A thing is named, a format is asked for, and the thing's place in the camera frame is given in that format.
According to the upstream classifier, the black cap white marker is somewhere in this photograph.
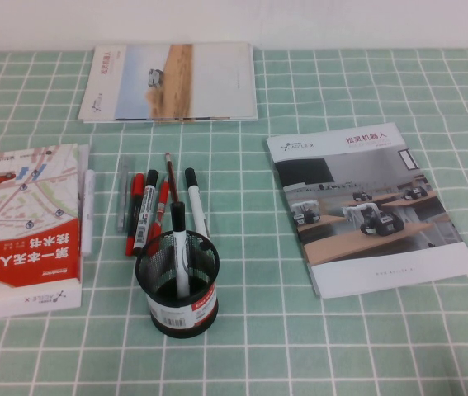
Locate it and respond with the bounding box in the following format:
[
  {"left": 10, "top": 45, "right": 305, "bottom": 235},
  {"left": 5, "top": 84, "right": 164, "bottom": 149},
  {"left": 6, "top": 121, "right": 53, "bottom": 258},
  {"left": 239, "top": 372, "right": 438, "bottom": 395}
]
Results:
[
  {"left": 170, "top": 201, "right": 191, "bottom": 299},
  {"left": 184, "top": 167, "right": 210, "bottom": 240}
]

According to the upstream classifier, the red pen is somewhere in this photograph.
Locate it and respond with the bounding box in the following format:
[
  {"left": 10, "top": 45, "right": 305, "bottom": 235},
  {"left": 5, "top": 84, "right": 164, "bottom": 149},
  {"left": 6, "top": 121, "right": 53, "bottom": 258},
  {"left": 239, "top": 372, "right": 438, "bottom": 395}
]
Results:
[{"left": 148, "top": 175, "right": 170, "bottom": 259}]

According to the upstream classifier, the grey pen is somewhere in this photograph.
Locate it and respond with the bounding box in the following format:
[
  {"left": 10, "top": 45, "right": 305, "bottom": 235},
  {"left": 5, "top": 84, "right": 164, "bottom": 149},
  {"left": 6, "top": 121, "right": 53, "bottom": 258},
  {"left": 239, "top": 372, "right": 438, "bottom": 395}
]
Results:
[{"left": 116, "top": 154, "right": 130, "bottom": 233}]

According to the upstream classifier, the black mesh pen holder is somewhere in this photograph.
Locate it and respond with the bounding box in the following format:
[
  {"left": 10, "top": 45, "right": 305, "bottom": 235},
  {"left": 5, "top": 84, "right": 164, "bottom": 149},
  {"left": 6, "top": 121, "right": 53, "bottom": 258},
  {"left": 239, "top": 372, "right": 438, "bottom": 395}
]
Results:
[{"left": 135, "top": 229, "right": 221, "bottom": 339}]

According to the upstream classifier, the white pen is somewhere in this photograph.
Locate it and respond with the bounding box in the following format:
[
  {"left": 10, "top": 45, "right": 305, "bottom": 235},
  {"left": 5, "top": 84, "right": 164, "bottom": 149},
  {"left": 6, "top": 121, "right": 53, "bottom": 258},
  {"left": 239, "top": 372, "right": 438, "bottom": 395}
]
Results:
[{"left": 80, "top": 168, "right": 96, "bottom": 257}]

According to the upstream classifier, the brown pencil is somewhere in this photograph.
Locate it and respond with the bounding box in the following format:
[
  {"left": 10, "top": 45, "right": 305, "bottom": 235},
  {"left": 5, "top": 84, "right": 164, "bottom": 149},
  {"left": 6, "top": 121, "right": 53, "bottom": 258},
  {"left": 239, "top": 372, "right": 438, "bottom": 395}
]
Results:
[{"left": 164, "top": 152, "right": 179, "bottom": 205}]

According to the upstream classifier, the black cap marker red print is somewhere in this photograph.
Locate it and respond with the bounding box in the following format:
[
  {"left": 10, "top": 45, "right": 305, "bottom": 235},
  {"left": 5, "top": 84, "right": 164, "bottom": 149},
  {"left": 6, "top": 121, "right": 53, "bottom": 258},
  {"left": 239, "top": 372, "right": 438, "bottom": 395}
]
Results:
[{"left": 132, "top": 168, "right": 160, "bottom": 257}]

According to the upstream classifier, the red and black marker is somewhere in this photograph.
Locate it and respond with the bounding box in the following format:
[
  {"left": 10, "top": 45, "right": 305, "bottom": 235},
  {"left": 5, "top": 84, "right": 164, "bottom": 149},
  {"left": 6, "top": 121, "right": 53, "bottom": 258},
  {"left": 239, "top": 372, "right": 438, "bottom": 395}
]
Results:
[{"left": 125, "top": 172, "right": 145, "bottom": 257}]

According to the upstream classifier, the robot classroom picture brochure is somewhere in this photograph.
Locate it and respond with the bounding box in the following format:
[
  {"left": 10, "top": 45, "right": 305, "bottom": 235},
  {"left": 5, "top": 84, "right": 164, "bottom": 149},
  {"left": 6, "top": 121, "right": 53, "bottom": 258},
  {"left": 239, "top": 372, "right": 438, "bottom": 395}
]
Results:
[{"left": 265, "top": 121, "right": 468, "bottom": 299}]

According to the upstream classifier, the green checkered tablecloth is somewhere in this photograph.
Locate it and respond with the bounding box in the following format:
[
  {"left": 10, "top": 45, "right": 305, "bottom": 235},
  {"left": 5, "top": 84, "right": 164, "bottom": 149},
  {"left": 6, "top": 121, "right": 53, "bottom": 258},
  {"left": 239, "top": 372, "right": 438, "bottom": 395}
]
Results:
[{"left": 0, "top": 48, "right": 468, "bottom": 396}]

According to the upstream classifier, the red map cover book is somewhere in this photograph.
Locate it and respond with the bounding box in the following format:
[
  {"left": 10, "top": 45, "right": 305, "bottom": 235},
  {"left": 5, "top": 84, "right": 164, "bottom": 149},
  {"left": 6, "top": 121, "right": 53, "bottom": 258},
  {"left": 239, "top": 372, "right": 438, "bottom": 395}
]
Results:
[{"left": 0, "top": 143, "right": 84, "bottom": 290}]

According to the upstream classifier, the red white map book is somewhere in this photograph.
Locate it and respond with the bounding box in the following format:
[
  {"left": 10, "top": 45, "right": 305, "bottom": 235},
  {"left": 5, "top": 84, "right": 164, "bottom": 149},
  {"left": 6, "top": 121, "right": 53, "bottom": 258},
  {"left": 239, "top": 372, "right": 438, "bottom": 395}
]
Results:
[{"left": 0, "top": 143, "right": 91, "bottom": 322}]

